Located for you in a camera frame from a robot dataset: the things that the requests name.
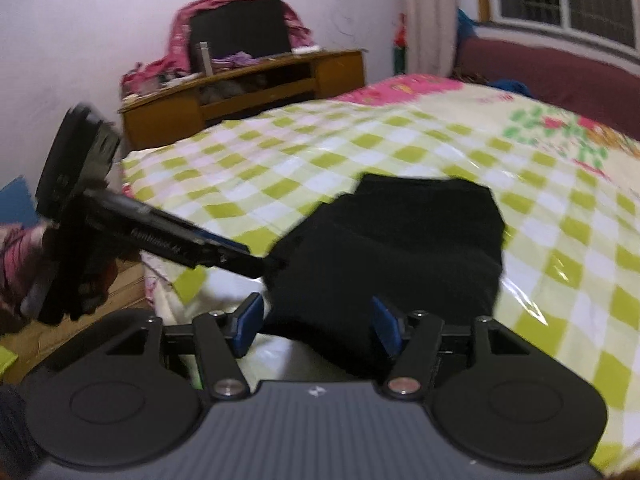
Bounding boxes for black pants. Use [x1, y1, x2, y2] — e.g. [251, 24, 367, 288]
[262, 174, 506, 379]

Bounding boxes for gloved left hand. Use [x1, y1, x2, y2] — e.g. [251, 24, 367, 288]
[1, 223, 118, 334]

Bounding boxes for wooden desk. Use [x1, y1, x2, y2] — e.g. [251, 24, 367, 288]
[120, 50, 366, 151]

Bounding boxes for pink cloth over monitor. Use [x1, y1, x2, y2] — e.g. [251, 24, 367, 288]
[120, 0, 316, 98]

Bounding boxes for green checkered plastic sheet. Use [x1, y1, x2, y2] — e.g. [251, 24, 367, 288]
[122, 100, 639, 472]

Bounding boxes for steel thermos bottle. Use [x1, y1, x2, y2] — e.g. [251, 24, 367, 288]
[196, 41, 214, 77]

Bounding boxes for black monitor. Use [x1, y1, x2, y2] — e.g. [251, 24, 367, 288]
[188, 0, 292, 73]

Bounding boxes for pink floral bed quilt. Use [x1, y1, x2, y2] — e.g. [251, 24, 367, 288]
[337, 74, 639, 195]

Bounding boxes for red green decoration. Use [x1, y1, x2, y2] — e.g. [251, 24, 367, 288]
[393, 13, 407, 75]

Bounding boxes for maroon covered sofa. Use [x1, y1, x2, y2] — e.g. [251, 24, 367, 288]
[457, 37, 640, 140]

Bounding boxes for left beige curtain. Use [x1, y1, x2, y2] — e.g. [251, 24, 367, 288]
[404, 0, 458, 76]

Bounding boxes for barred window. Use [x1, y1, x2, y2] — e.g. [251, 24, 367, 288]
[478, 0, 639, 58]

